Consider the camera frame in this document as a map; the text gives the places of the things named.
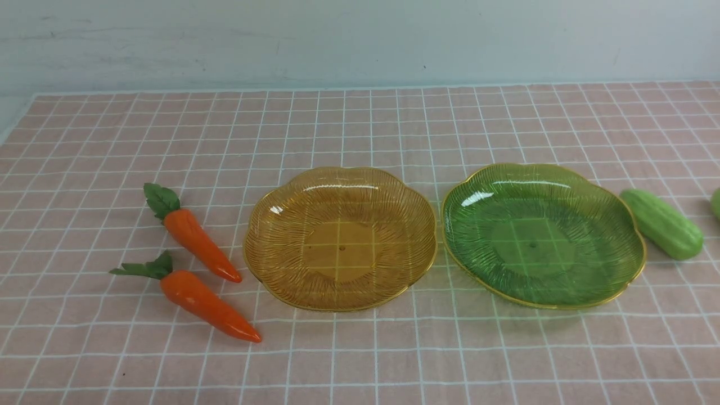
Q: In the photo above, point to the orange toy carrot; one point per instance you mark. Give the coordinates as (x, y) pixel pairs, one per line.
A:
(185, 229)
(185, 289)

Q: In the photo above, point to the green toy cucumber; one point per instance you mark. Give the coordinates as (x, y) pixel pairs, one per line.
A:
(715, 203)
(663, 224)

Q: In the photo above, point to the amber glass plate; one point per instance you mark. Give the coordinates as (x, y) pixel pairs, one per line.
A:
(341, 239)

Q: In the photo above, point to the green glass plate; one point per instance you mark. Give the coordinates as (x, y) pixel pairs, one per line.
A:
(543, 236)

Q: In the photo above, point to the pink checkered tablecloth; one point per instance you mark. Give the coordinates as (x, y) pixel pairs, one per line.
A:
(73, 208)

